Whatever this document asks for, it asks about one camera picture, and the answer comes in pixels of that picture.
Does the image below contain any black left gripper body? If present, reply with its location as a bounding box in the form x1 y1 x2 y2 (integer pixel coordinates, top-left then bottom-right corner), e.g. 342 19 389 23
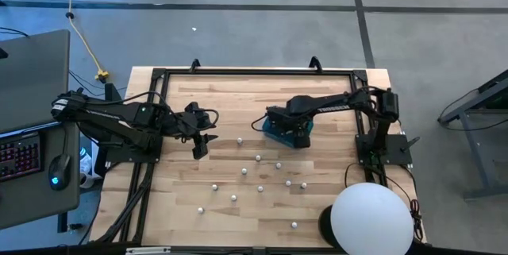
176 102 218 160

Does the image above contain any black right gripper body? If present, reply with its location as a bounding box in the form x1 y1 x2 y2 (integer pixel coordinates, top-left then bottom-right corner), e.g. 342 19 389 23
266 106 314 149

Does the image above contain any teal plastic bin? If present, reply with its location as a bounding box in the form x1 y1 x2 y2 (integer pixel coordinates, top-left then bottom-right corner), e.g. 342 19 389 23
261 118 314 149

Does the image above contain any black globe base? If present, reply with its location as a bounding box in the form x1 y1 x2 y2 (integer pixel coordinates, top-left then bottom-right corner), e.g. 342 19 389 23
317 205 338 249

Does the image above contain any clear water bottle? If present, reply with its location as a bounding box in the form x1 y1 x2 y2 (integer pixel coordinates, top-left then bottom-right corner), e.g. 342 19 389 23
79 147 93 176

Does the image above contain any white round globe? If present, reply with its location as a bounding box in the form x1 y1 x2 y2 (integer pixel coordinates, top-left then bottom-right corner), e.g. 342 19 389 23
329 182 415 255

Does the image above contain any white mug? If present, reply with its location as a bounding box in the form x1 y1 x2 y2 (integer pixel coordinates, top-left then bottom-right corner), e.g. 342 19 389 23
79 172 95 190

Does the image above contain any black computer mouse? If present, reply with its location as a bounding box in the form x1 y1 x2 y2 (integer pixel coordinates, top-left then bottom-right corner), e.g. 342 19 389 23
48 153 72 191

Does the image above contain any black desk stand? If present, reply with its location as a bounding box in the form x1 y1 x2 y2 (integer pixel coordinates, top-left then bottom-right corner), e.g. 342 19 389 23
57 83 125 234

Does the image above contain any grey raised desk top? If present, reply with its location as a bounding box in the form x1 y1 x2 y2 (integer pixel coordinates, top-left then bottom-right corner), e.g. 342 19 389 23
0 29 71 135

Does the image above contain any grey lower desk top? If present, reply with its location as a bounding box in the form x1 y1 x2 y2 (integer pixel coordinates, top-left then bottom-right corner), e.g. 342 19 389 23
0 119 82 230

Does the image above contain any black backlit keyboard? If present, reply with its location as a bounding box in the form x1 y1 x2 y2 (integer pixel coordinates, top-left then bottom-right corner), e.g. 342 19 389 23
0 130 43 183

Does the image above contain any grey metal side table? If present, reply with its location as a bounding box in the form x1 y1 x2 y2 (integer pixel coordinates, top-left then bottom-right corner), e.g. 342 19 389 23
437 68 508 201

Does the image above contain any black metal table frame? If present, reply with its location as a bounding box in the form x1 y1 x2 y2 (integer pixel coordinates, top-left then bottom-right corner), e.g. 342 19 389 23
90 67 392 248

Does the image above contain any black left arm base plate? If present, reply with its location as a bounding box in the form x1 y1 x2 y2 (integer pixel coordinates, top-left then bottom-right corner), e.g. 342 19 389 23
97 129 164 164

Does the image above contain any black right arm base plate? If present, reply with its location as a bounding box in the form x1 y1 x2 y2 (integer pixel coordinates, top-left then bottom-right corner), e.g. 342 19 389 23
355 132 421 167

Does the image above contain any yellow extension cable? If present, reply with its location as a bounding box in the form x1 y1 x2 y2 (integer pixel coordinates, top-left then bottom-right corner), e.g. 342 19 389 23
55 0 110 83

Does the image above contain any white strip bracket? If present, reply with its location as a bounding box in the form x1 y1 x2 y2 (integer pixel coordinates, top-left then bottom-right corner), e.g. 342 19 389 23
125 246 171 254

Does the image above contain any black power cable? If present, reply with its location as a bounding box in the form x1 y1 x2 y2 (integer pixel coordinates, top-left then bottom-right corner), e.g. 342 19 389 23
343 162 425 243

